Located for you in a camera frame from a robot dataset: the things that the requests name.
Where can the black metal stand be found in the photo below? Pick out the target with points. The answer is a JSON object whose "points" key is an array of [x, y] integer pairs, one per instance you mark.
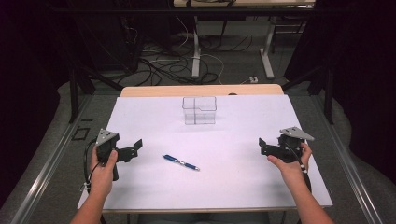
{"points": [[74, 93], [328, 93]]}

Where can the white power plug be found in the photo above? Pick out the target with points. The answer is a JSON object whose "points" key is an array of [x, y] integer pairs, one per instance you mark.
{"points": [[253, 79]]}

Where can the clear plastic compartment organizer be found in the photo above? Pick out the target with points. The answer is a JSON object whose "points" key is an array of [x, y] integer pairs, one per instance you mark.
{"points": [[199, 110]]}

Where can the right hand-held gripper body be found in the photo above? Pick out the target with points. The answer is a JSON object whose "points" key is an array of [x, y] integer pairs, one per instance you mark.
{"points": [[291, 143]]}

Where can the wooden table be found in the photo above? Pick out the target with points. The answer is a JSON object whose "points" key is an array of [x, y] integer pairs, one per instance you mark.
{"points": [[202, 90]]}

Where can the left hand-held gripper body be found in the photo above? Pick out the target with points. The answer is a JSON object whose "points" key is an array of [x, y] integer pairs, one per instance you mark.
{"points": [[106, 143]]}

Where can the person's left hand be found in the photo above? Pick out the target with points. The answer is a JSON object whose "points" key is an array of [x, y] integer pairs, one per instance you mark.
{"points": [[102, 175]]}

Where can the person's right hand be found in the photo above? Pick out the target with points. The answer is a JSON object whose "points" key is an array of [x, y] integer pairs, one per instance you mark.
{"points": [[292, 171]]}

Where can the white table cover sheet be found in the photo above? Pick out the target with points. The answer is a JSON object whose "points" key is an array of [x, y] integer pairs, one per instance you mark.
{"points": [[218, 174]]}

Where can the dark curtain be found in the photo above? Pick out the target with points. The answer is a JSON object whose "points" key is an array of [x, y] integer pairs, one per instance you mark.
{"points": [[364, 77], [28, 77]]}

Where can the metal floor rail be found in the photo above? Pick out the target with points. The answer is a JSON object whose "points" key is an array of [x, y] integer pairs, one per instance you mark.
{"points": [[351, 168], [46, 171]]}

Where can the blue and silver pen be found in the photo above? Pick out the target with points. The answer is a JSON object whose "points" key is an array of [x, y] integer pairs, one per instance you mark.
{"points": [[180, 162]]}

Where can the black floor socket frame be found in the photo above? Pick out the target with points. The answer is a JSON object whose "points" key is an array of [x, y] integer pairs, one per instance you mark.
{"points": [[81, 133]]}

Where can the desk with white legs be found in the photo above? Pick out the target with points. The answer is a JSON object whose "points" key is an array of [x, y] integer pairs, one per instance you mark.
{"points": [[196, 56]]}

